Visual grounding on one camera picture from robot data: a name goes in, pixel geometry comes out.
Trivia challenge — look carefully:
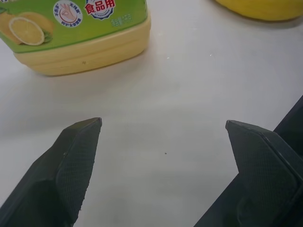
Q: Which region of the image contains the yellow object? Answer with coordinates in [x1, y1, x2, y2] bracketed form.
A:
[214, 0, 303, 21]

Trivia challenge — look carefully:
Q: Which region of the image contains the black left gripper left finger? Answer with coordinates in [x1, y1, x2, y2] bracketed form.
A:
[0, 117, 103, 227]

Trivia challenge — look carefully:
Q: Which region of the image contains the yellow dish soap bottle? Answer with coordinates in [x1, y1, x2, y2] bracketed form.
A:
[0, 0, 152, 77]

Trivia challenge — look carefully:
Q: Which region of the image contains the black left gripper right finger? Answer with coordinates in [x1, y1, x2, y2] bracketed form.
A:
[193, 120, 303, 227]

